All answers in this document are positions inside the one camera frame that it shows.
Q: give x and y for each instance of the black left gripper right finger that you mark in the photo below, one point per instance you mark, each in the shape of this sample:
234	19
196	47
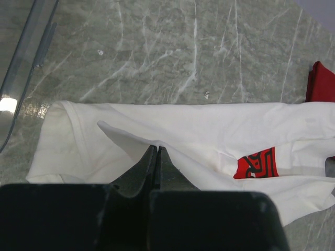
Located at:
213	220

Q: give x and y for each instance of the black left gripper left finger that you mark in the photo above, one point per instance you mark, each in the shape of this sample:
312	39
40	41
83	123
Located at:
80	216

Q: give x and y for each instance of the white t shirt red print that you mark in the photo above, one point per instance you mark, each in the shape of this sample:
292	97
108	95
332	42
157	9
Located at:
274	148

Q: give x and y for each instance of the folded red t shirt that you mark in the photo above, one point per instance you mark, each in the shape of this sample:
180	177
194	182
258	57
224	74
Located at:
322	83

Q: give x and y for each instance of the clear plastic bin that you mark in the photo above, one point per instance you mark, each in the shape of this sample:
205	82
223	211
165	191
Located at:
30	52

